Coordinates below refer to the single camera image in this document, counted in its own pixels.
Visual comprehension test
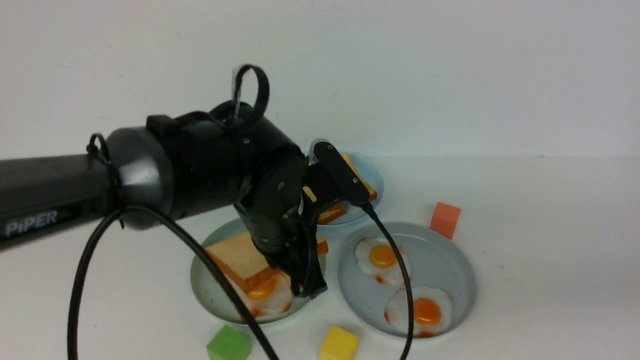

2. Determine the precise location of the yellow cube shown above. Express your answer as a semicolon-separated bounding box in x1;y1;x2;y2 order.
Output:
318;326;359;360

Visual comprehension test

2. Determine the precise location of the orange cube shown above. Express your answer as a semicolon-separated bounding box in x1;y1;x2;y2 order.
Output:
429;202;461;240

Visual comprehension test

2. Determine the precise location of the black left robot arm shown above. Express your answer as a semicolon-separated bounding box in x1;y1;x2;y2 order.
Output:
0;103;327;299

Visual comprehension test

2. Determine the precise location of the light blue bread plate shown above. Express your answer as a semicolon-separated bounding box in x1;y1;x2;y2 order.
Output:
298;149;386;230

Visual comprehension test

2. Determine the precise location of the grey egg plate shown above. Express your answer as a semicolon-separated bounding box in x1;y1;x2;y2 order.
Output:
337;222;477;342

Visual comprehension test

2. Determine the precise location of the green cube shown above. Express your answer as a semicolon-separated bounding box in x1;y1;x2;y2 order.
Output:
206;325;252;360

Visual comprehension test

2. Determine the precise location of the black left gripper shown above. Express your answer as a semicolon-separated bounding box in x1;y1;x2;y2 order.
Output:
235;155;346;300

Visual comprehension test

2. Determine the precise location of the fried egg middle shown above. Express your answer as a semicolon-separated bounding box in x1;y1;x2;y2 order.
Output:
353;237;406;288

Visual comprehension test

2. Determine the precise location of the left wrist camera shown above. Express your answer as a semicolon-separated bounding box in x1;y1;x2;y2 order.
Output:
304;139;370;208

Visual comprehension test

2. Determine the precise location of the fried egg top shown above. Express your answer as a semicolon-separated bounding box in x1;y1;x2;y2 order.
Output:
230;274;293;318

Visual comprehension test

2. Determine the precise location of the black left camera cable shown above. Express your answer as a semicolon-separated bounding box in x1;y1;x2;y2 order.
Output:
66;64;415;360

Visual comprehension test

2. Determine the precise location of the fried egg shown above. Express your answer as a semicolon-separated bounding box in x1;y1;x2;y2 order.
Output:
353;237;406;288
230;274;293;318
384;285;454;338

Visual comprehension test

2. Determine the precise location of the fried egg front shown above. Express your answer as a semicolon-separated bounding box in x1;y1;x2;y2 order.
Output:
384;285;454;338

